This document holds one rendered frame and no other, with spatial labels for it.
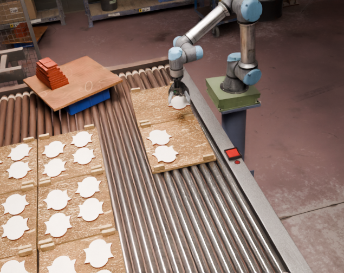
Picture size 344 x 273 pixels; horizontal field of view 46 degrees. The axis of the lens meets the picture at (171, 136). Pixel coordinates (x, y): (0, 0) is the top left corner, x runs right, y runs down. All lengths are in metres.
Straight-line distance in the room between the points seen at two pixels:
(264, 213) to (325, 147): 1.96
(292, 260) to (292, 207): 1.47
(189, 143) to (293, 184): 1.36
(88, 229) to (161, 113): 0.95
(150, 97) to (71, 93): 0.51
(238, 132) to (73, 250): 1.48
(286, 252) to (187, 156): 0.74
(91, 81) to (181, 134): 0.78
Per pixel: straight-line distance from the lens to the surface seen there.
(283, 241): 1.87
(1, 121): 2.88
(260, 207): 1.99
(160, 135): 2.36
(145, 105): 2.65
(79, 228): 1.97
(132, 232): 1.91
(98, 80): 2.80
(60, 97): 2.71
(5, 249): 2.02
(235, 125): 2.83
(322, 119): 4.18
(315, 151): 3.78
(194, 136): 2.35
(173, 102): 2.42
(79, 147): 2.40
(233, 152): 2.25
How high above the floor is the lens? 2.38
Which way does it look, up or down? 38 degrees down
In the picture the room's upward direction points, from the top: 6 degrees counter-clockwise
